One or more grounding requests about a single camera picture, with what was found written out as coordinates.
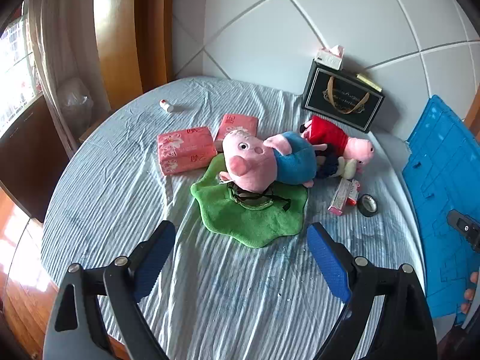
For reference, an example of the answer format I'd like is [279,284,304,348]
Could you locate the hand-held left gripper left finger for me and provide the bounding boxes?
[42,220,177,360]

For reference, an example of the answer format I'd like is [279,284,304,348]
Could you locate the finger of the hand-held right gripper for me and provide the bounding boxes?
[447,209,480,253]

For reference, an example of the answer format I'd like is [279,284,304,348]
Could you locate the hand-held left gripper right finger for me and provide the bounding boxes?
[307,222,439,360]

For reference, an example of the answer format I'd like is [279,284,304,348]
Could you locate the blue plastic container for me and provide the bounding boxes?
[402,94,480,327]

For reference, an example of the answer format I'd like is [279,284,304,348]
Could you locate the blue shirt pig plush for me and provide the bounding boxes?
[219,127,317,193]

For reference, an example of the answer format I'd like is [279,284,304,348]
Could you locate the red dress pig plush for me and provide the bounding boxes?
[300,115,376,175]

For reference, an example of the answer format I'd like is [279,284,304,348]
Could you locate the person's right hand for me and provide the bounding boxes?
[460,270,480,315]

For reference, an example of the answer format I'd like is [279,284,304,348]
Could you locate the black tape roll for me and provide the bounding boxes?
[356,194,379,218]

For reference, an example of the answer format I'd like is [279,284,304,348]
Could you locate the pink white medicine box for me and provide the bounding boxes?
[327,177,353,216]

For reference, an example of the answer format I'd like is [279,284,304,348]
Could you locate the striped light blue bed sheet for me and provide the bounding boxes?
[39,76,428,360]

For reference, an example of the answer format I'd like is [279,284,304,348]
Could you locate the green fleece cloth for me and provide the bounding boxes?
[190,154,309,249]

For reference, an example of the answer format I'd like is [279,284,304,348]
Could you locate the dark blue satin cloth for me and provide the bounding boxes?
[317,150,340,180]

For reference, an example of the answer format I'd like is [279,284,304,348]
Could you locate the small cream plush toy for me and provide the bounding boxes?
[337,157,359,180]

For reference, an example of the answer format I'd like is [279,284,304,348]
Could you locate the pink tissue pack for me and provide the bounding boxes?
[213,113,259,151]
[157,126,218,176]

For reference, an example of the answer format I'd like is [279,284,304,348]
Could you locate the dark wooden cabinet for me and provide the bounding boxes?
[0,94,72,222]

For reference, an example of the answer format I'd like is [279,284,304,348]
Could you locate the flat gold box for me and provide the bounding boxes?
[355,73,384,94]

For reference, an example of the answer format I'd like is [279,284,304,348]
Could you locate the clear plastic bag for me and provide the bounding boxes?
[56,78,94,128]

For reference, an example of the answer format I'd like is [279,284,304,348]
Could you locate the pink white tissue box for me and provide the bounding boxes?
[314,45,345,71]

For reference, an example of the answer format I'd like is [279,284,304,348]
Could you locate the beige curtain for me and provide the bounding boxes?
[26,0,113,151]

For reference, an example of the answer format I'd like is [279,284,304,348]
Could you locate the window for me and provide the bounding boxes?
[0,2,42,136]

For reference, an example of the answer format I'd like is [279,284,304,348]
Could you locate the black strap goggles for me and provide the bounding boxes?
[227,182,291,212]

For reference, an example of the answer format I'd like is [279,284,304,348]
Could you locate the wooden wall panel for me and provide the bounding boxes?
[464,99,480,137]

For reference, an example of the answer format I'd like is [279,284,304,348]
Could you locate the black gift box gold handles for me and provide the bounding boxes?
[301,60,386,134]

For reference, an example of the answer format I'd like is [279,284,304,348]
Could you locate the wooden door frame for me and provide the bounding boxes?
[94,0,175,111]

